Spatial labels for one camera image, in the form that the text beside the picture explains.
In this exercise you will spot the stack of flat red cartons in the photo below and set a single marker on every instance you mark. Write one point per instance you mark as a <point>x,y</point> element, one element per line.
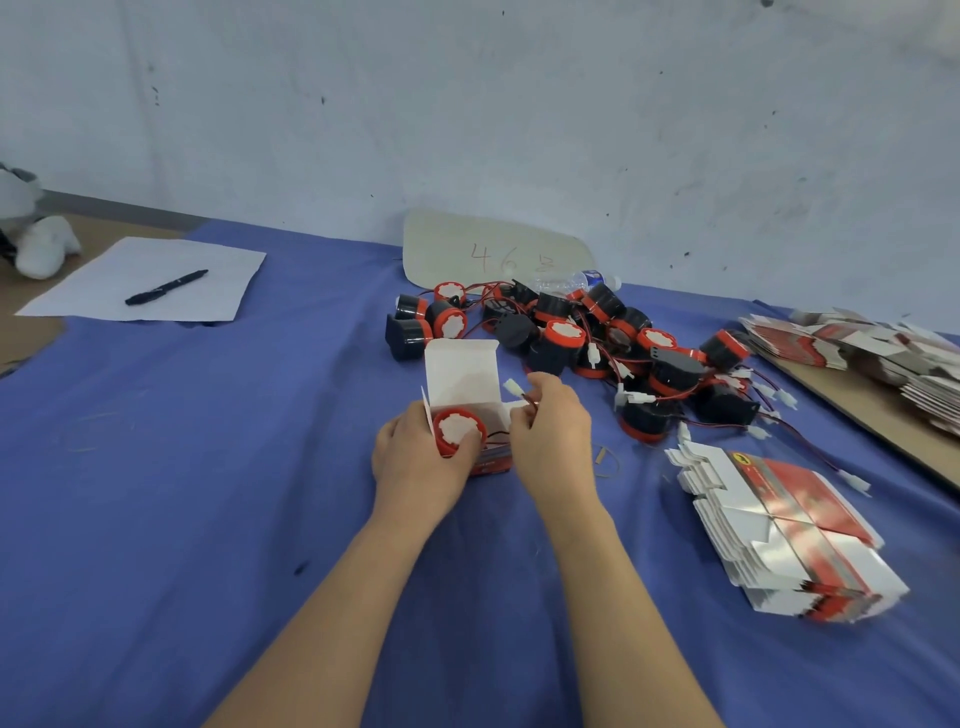
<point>787,532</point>

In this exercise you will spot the grey white plush toy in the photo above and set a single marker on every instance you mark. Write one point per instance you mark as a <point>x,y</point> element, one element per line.
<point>37,240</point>

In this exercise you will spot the person's left thumb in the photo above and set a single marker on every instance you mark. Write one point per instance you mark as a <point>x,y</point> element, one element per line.
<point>466,448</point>

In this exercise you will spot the person's left hand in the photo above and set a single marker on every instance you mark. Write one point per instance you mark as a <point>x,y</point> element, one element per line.
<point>409,469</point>

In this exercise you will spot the small white red carton box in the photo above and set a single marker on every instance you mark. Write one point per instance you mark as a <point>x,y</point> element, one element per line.
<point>461,375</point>

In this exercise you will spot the person's right thumb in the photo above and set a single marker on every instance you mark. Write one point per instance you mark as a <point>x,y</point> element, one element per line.
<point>523,429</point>

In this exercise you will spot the black pen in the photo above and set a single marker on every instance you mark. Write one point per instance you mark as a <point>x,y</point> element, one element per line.
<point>166,287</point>

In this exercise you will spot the blue tablecloth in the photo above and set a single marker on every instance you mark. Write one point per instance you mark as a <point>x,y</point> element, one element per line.
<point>187,487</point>

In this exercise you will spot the person's left forearm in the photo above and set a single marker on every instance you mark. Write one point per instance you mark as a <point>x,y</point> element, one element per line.
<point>337,630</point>

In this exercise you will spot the white paper sheet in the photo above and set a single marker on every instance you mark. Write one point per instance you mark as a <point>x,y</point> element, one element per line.
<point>112,281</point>

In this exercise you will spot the clear plastic water bottle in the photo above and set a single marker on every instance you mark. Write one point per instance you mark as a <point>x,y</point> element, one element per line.
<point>570,282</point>

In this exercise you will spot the beige cardboard sign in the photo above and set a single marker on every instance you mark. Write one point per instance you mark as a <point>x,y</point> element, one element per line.
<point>465,251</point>

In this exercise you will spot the brown cardboard sheet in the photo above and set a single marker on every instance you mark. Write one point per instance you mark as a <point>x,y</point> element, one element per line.
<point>877,416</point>

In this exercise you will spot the person's right forearm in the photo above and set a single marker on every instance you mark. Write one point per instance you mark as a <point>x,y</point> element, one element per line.
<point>615,615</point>

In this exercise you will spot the person's right hand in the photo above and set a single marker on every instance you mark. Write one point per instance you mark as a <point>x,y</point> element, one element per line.
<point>559,450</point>

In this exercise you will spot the thin rubber band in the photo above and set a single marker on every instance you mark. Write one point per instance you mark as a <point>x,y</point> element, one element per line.
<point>609,461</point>

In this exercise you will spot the spread pile of flat cartons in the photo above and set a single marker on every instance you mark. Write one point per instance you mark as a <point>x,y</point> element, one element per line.
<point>877,352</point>

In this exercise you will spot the pile of black red buzzers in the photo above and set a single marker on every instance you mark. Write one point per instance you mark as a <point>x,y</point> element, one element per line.
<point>600,337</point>

